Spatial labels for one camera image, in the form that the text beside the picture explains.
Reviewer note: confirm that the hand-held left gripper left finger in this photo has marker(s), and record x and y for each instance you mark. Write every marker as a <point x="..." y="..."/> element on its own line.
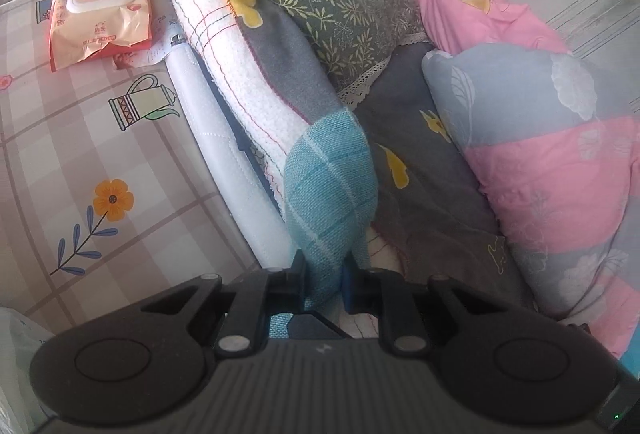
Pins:
<point x="301" y="279"/>

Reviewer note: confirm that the pink and grey pillow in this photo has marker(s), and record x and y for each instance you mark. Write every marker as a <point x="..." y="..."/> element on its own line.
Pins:
<point x="550" y="163"/>

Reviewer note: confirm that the grey bedsheet with yellow prints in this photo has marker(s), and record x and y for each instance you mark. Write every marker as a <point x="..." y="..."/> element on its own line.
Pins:
<point x="440" y="214"/>

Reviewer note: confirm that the checked printed tablecloth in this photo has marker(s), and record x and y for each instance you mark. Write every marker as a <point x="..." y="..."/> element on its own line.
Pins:
<point x="100" y="153"/>

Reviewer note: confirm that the teal checked towel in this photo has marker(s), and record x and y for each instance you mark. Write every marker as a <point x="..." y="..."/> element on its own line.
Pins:
<point x="330" y="184"/>

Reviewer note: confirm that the white padded mattress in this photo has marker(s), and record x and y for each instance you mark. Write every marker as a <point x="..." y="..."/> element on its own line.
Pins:
<point x="225" y="153"/>

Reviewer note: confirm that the white plastic bag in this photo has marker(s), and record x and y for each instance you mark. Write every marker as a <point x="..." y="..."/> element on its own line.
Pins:
<point x="20" y="364"/>

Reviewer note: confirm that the white waffle blanket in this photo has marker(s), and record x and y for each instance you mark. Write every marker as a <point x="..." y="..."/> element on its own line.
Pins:
<point x="210" y="38"/>

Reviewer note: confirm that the white paper slip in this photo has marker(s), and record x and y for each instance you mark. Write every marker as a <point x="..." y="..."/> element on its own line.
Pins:
<point x="160" y="48"/>

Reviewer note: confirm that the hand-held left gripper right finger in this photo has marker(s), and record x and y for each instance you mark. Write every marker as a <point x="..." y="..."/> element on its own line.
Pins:
<point x="350" y="286"/>

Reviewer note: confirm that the pink wet wipes pack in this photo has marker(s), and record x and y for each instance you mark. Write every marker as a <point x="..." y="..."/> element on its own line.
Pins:
<point x="100" y="8"/>

